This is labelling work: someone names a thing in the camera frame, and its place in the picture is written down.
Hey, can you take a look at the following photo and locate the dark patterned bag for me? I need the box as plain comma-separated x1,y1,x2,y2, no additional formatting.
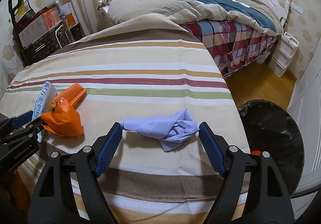
20,26,83,65

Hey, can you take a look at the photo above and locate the striped sheet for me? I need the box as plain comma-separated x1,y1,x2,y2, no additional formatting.
0,12,251,224

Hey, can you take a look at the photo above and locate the orange package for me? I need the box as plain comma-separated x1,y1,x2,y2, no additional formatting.
40,83,87,138

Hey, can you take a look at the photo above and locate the white door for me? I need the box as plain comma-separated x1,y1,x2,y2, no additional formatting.
286,61,321,212

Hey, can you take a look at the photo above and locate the brown cardboard box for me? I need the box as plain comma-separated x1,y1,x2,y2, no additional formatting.
19,7,62,47

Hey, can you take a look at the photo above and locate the bin with black bag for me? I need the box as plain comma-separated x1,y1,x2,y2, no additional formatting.
237,99,304,197

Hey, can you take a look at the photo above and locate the white and orange box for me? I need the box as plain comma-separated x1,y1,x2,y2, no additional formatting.
61,2,78,27

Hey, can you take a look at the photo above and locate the purple cloth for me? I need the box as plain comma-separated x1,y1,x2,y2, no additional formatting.
121,108,200,152

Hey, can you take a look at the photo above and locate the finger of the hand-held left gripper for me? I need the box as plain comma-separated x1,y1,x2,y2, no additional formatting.
0,117,43,145
0,111,34,136

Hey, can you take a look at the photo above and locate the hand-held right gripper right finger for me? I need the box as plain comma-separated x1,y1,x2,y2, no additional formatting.
199,122,294,224

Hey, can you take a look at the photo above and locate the silver tube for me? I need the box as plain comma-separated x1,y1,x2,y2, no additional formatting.
31,81,59,143

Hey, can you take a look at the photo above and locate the white plastic drawer unit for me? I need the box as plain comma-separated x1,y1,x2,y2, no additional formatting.
268,32,300,77

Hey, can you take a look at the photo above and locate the plaid bed sheet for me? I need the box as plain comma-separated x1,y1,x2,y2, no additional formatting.
181,19,279,79

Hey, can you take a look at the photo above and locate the beige and teal duvet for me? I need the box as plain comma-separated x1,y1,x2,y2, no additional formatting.
98,0,285,36

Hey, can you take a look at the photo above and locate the white cable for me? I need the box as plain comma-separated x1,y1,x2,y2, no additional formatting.
56,26,66,47

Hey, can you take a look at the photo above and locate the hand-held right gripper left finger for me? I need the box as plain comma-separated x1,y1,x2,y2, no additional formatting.
32,122,123,224

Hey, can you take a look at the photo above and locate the black hand cart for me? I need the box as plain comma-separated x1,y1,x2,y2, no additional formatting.
7,0,38,65

